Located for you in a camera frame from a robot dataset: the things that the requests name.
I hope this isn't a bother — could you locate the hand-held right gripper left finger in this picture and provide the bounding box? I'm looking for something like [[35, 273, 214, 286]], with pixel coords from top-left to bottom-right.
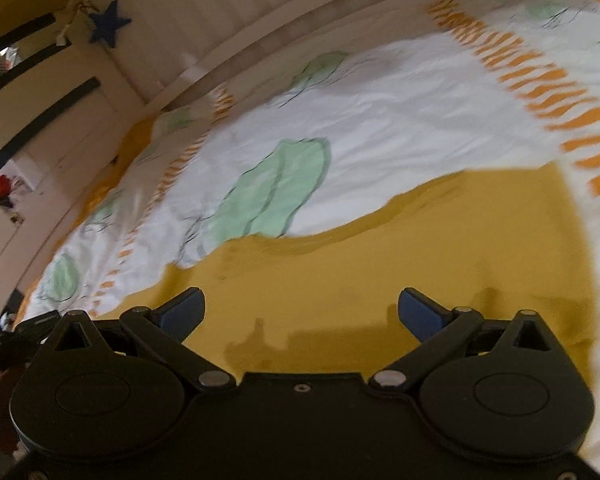
[[42, 287, 231, 389]]

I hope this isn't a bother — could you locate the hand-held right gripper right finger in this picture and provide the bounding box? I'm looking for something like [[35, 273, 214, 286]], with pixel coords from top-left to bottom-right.
[[369, 287, 563, 391]]

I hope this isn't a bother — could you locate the mustard yellow knit sweater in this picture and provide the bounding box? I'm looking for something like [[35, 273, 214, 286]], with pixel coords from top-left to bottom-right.
[[157, 162, 599, 386]]

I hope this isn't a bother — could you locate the white leaf-print bed cover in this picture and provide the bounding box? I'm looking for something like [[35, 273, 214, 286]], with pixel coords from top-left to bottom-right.
[[15, 0, 600, 471]]

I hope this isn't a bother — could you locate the black bar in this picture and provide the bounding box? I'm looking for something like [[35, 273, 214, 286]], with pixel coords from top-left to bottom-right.
[[0, 44, 72, 107], [0, 78, 102, 186], [0, 12, 57, 62]]

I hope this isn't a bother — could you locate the blue star decoration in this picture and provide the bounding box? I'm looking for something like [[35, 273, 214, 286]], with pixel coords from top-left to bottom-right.
[[88, 0, 133, 50]]

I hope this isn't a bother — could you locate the white wooden bed frame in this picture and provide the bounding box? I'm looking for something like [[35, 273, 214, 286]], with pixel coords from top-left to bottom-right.
[[62, 0, 538, 111]]

